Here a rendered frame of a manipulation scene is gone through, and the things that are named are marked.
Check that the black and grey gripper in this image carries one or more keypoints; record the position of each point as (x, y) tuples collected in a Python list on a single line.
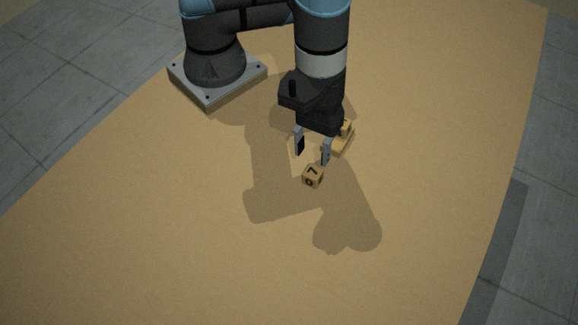
[(301, 91)]

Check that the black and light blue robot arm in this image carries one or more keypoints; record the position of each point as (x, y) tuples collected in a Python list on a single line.
[(212, 58)]

